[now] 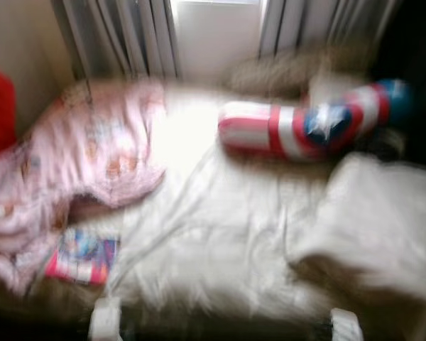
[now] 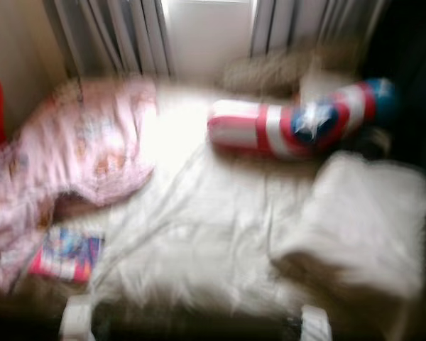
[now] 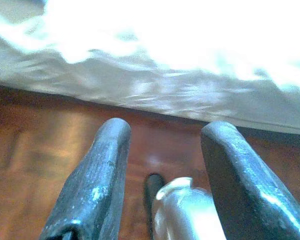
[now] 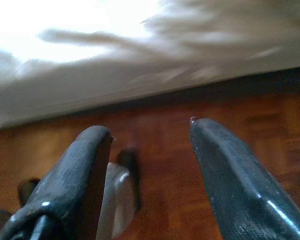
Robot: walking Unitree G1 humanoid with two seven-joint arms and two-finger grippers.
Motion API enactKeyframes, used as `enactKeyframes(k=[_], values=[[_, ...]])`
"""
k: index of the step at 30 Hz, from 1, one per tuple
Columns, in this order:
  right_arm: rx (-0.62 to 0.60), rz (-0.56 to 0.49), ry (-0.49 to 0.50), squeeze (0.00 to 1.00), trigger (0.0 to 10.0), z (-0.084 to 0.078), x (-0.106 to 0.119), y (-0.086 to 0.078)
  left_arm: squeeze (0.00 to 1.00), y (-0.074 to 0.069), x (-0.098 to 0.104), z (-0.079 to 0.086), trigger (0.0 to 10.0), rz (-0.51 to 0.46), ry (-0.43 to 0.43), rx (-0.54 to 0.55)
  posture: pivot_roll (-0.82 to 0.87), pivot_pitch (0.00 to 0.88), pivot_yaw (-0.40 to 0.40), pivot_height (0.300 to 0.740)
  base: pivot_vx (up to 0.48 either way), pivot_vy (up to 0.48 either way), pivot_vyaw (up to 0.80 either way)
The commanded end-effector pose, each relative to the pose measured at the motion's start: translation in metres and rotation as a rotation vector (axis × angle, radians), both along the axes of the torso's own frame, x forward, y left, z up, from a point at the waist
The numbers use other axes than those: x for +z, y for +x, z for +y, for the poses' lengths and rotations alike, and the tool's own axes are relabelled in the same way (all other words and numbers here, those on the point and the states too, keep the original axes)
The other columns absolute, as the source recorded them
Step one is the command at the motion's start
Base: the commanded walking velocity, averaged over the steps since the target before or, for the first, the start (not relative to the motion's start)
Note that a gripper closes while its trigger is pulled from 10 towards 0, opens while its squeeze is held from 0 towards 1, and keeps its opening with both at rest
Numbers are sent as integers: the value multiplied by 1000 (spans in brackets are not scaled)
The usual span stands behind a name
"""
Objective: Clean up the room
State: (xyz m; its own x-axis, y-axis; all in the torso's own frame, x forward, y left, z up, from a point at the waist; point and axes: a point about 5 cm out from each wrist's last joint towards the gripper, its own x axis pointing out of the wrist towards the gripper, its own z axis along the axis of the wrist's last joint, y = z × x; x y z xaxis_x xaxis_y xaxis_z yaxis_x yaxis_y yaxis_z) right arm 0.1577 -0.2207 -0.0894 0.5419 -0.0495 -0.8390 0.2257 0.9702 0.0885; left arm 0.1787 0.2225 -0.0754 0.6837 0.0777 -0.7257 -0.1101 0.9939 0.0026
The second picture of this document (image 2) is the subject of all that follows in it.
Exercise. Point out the pink cartoon print blanket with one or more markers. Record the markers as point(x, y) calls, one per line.
point(78, 153)

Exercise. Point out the colourful comic book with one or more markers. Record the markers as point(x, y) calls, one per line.
point(65, 254)

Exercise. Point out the grey curtain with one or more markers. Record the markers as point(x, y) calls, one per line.
point(113, 35)
point(305, 25)

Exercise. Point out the bed with grey floral sheet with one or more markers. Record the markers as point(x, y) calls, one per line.
point(206, 213)

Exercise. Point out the bright window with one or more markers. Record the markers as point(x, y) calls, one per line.
point(206, 2)

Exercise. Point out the red white blue bolster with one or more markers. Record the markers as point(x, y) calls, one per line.
point(277, 131)

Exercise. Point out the beige pillow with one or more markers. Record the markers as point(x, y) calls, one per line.
point(270, 71)

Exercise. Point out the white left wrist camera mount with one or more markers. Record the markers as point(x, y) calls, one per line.
point(77, 320)

